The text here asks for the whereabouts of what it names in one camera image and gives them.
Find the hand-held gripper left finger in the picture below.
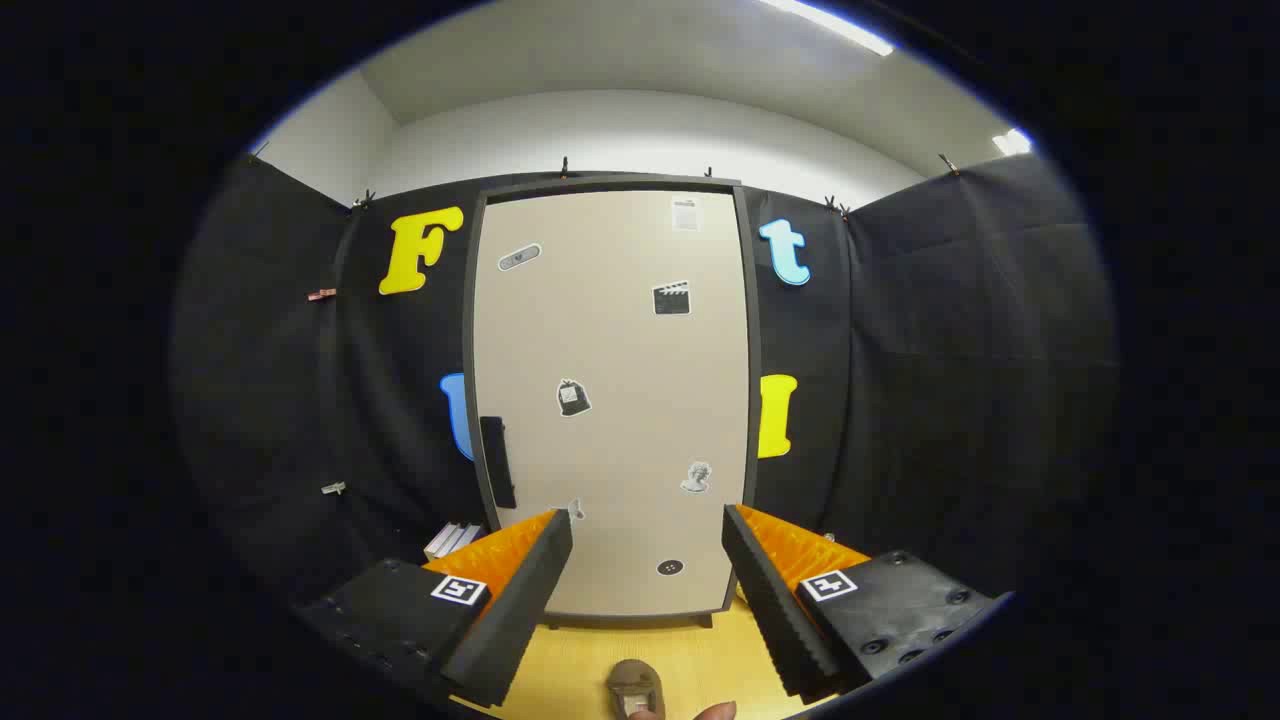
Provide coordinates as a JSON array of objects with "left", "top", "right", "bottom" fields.
[{"left": 295, "top": 508, "right": 574, "bottom": 711}]

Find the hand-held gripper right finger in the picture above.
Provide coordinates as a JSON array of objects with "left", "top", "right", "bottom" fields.
[{"left": 722, "top": 504, "right": 1006, "bottom": 703}]

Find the brown fuzzy shoe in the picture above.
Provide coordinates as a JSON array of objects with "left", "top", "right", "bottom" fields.
[{"left": 606, "top": 659, "right": 667, "bottom": 720}]

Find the black door handle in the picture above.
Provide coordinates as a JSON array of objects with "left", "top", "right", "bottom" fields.
[{"left": 480, "top": 416, "right": 518, "bottom": 509}]

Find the beige shoe cabinet door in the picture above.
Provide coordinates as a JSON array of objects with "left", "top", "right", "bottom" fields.
[{"left": 473, "top": 190, "right": 751, "bottom": 616}]

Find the grey shoe cabinet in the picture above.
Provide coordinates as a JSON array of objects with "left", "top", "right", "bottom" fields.
[{"left": 462, "top": 175, "right": 763, "bottom": 631}]

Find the black backdrop cloth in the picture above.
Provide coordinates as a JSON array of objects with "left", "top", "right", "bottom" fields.
[{"left": 170, "top": 150, "right": 1116, "bottom": 611}]

